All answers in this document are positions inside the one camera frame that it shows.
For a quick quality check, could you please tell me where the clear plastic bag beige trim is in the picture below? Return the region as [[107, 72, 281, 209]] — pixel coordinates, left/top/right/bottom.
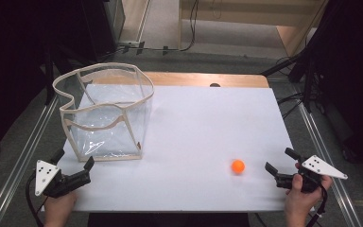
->
[[52, 61, 156, 163]]

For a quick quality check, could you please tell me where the person's left hand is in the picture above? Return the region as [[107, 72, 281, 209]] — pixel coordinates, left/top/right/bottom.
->
[[43, 189, 78, 227]]

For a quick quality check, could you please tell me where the white board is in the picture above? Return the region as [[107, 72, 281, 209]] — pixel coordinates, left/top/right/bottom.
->
[[40, 83, 301, 213]]

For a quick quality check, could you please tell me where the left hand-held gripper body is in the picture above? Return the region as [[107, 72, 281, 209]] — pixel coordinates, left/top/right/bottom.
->
[[34, 159, 92, 200]]

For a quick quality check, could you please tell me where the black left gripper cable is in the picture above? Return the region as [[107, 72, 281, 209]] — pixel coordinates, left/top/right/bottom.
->
[[25, 172, 49, 227]]

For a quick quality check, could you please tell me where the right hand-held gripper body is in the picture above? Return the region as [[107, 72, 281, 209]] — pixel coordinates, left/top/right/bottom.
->
[[274, 154, 349, 194]]

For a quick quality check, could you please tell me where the light wooden shelf unit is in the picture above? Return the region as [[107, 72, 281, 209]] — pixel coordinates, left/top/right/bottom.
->
[[178, 0, 330, 58]]

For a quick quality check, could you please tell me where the aluminium floor rail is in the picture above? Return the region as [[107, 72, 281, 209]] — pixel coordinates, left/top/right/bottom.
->
[[297, 101, 363, 227], [0, 94, 60, 227]]

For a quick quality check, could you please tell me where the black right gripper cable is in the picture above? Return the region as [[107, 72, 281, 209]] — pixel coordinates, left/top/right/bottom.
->
[[305, 183, 329, 227]]

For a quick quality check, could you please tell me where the dark curtain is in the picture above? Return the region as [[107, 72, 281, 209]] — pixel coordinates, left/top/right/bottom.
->
[[0, 0, 121, 157], [308, 0, 363, 173]]

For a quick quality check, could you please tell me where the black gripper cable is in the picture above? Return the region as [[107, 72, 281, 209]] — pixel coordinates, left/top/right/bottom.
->
[[25, 172, 49, 227], [305, 183, 329, 227]]

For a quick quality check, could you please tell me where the black stand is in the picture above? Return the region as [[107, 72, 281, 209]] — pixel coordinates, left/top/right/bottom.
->
[[260, 37, 320, 114], [43, 46, 77, 107]]

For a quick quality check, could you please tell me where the person's right hand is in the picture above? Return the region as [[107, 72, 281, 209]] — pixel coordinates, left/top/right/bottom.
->
[[284, 162, 334, 227]]

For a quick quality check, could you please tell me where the black cable on floor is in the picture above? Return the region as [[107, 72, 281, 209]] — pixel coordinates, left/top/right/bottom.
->
[[107, 0, 200, 55]]

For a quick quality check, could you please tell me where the orange ball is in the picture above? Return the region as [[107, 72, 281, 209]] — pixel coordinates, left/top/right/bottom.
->
[[231, 159, 247, 175]]

